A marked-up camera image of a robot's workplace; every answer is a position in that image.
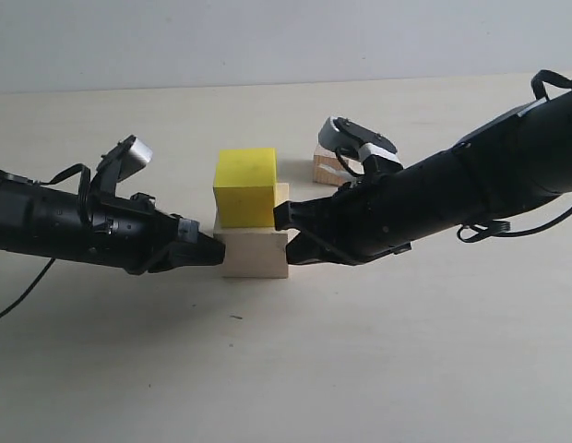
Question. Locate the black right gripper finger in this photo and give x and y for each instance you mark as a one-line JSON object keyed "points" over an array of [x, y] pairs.
{"points": [[313, 215], [303, 250]]}

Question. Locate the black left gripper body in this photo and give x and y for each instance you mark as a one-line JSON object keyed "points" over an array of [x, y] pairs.
{"points": [[129, 239]]}

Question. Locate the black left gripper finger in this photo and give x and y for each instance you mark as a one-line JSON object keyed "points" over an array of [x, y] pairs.
{"points": [[197, 248], [167, 259]]}

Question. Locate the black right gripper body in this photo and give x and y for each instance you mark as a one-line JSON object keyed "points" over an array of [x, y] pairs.
{"points": [[385, 214]]}

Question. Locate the large pale wooden cube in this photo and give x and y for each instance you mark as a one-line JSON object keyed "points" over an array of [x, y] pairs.
{"points": [[257, 253]]}

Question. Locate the yellow cube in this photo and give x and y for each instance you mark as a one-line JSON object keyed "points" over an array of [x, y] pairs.
{"points": [[245, 186]]}

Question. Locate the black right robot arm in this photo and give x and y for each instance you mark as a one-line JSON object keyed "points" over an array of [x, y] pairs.
{"points": [[514, 164]]}

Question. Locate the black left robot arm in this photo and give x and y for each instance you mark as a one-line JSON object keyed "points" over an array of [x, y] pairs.
{"points": [[40, 221]]}

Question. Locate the medium natural wooden cube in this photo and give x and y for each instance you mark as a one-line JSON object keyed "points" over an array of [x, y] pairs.
{"points": [[327, 169]]}

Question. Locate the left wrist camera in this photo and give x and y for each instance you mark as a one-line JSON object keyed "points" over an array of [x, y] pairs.
{"points": [[127, 158]]}

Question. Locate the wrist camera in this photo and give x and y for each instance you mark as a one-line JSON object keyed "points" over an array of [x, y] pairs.
{"points": [[127, 158], [355, 141]]}

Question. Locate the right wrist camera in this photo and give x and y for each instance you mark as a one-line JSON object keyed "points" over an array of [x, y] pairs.
{"points": [[355, 141]]}

